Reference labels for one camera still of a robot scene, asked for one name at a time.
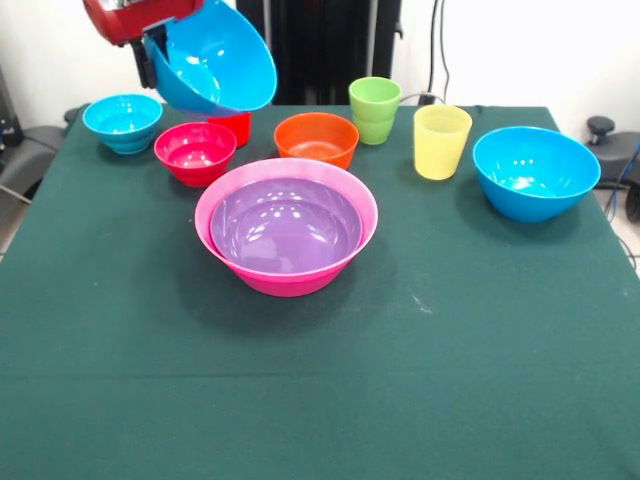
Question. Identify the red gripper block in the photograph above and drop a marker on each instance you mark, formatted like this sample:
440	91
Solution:
135	20

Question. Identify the medium blue bowl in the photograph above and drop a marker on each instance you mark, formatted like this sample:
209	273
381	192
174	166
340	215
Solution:
225	55
535	180

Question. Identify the purple shallow bowl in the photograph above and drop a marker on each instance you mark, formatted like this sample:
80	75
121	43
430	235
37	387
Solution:
285	235

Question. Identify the large pink bowl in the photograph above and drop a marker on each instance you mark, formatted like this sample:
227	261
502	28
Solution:
285	285

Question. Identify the small blue bowl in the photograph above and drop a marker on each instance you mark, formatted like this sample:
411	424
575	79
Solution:
122	117
127	147

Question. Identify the small crimson bowl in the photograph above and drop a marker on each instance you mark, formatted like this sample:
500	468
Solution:
195	150

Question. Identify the red cup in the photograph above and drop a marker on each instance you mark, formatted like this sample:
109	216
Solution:
237	127

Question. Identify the small orange bowl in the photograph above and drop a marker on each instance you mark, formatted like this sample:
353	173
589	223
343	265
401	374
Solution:
315	132

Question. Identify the green cup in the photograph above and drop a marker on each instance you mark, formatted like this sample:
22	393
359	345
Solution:
372	122

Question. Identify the yellow cup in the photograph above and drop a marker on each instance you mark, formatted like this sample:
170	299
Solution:
442	150

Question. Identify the dark green tablecloth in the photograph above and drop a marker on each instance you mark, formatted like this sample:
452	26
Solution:
320	400

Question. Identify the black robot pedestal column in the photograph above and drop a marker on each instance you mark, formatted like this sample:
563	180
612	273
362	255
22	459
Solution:
325	50

